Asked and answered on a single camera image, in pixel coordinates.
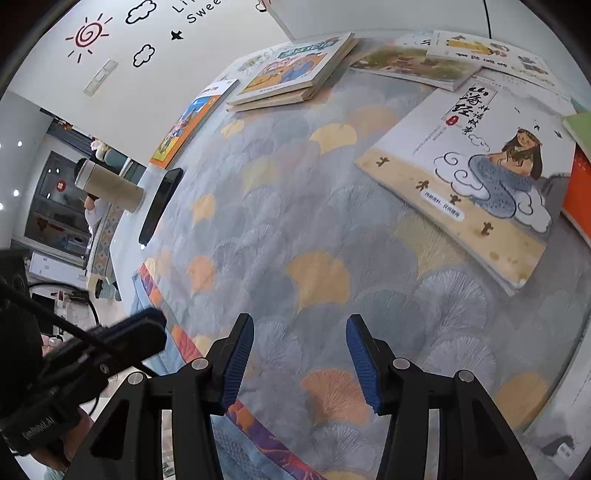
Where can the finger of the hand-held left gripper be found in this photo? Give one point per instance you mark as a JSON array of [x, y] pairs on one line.
[[134, 334]]

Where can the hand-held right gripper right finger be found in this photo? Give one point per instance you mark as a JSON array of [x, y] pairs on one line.
[[364, 369]]

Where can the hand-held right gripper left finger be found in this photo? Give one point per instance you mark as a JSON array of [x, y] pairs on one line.
[[238, 364]]

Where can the landscape painting cover book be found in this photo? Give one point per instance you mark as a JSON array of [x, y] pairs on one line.
[[411, 62]]

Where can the green cover book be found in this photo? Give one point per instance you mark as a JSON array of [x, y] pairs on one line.
[[581, 131]]

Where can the stack of picture books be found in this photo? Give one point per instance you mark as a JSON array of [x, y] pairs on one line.
[[277, 99]]

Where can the person's left hand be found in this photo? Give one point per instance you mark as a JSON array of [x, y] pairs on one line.
[[50, 340]]

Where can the black phone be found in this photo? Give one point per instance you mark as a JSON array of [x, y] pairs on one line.
[[159, 207]]

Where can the glass cabinet door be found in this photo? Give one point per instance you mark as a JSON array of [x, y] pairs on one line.
[[51, 207]]

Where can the beige thermos cup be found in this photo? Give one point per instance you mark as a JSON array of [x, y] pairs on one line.
[[108, 184]]

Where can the fan pattern table mat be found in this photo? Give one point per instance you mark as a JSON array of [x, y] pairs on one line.
[[300, 207]]

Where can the orange blue cartoon book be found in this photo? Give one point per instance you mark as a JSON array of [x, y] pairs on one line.
[[184, 124]]

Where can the mermaid cover book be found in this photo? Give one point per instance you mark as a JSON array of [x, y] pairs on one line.
[[461, 152]]

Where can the orange brown cover book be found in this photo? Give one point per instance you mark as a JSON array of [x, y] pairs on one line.
[[577, 198]]

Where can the white cover book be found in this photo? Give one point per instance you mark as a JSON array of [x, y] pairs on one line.
[[244, 64]]

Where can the beige cartoon cover book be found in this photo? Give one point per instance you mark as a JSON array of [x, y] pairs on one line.
[[295, 64]]

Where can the white book yellow figure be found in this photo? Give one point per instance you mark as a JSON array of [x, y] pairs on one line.
[[489, 50]]

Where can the white bookshelf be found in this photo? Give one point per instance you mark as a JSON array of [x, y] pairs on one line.
[[369, 18]]

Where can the white light switch plate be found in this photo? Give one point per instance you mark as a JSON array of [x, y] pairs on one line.
[[99, 76]]

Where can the cloud wall sticker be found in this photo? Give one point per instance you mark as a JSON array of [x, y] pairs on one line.
[[141, 11], [144, 55]]

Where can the star wall sticker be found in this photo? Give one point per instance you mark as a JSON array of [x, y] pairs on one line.
[[176, 35]]

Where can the sun wall sticker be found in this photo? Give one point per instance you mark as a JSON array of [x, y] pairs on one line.
[[87, 34]]

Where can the lettering wall sticker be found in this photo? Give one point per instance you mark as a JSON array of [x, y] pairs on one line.
[[196, 17]]

